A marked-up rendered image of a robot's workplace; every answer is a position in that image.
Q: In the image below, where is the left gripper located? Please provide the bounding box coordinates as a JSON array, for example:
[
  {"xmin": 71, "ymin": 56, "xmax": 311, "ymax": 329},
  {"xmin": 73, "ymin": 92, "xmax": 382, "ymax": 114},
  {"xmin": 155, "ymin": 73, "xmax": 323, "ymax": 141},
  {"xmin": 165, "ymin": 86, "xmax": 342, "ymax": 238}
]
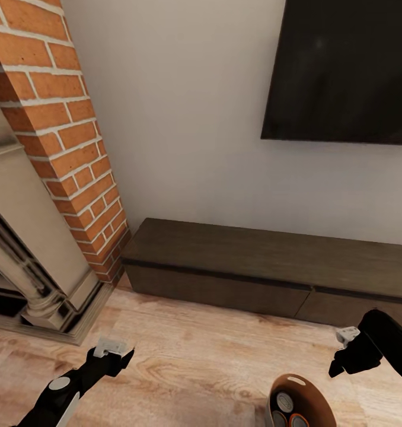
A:
[{"xmin": 84, "ymin": 348, "xmax": 134, "ymax": 384}]

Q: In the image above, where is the trash can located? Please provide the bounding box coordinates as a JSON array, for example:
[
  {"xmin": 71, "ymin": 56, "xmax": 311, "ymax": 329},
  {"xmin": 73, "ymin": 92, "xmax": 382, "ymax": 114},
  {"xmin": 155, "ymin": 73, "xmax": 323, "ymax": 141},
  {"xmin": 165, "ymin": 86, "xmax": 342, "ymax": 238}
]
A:
[{"xmin": 264, "ymin": 373, "xmax": 338, "ymax": 427}]

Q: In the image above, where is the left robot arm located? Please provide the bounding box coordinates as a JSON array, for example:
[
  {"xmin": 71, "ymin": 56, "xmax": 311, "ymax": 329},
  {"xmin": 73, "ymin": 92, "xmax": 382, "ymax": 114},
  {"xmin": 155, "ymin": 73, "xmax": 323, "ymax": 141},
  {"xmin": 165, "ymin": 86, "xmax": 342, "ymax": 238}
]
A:
[{"xmin": 16, "ymin": 338, "xmax": 134, "ymax": 427}]

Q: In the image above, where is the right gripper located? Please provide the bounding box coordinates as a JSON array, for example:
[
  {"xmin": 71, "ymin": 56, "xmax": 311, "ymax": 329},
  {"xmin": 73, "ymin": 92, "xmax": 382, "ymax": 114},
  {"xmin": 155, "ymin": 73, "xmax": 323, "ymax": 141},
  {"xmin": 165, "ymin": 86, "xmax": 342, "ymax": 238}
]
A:
[{"xmin": 328, "ymin": 337, "xmax": 381, "ymax": 378}]

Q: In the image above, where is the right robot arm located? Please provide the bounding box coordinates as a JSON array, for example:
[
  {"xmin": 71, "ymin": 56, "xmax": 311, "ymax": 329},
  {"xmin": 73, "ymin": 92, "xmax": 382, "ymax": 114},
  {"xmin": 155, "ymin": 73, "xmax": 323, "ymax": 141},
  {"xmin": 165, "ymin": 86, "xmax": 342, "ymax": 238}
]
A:
[{"xmin": 328, "ymin": 309, "xmax": 402, "ymax": 378}]

